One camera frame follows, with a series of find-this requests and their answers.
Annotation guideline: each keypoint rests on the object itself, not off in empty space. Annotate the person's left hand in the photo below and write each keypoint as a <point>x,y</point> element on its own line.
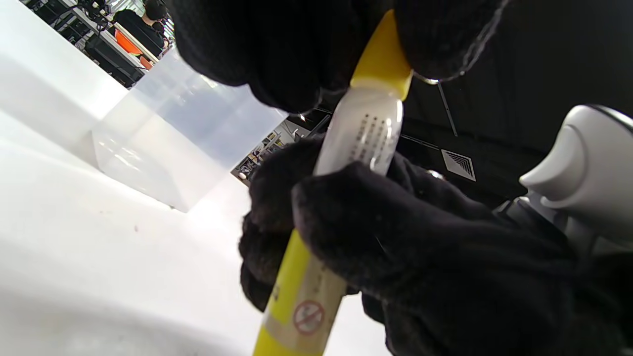
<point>277,44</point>

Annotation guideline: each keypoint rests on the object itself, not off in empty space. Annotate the person's right hand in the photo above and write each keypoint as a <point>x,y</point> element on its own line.
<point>420,257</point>

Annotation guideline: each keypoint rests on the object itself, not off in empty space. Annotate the orange tray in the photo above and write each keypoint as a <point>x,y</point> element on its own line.
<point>128,44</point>

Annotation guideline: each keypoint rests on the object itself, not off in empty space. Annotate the clear plastic container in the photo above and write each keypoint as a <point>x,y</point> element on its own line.
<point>183,133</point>

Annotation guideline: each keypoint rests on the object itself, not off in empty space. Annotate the white ceiling air vent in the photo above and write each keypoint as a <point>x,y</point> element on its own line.
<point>458,164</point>

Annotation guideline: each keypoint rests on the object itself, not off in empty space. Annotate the yellow liquid glue tube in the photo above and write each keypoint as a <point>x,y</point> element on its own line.
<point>341,198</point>

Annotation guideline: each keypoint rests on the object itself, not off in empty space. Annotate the small yellow glue cap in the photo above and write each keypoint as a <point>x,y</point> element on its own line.
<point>383,54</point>

